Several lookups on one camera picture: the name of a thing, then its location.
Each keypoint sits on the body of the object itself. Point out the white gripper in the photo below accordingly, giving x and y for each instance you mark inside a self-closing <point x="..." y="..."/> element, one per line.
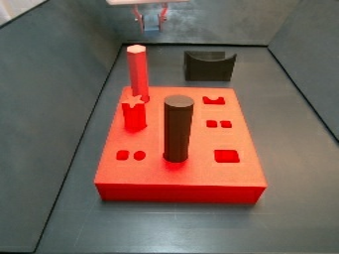
<point x="161" y="15"/>

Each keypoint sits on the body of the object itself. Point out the blue double-square peg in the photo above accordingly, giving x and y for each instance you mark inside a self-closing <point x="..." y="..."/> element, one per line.
<point x="151" y="23"/>

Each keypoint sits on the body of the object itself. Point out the red peg board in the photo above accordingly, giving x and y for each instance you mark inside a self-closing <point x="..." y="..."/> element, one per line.
<point x="221" y="171"/>

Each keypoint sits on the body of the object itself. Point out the red hexagonal peg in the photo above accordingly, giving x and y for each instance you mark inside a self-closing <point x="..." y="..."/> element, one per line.
<point x="136" y="58"/>

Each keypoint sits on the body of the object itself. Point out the black curved holder stand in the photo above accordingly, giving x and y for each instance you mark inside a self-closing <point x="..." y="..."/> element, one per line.
<point x="208" y="66"/>

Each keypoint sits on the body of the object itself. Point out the red star peg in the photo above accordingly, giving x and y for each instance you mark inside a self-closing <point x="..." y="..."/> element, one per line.
<point x="133" y="113"/>

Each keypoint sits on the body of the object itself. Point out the black cylinder peg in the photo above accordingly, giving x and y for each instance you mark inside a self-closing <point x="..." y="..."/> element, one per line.
<point x="177" y="121"/>

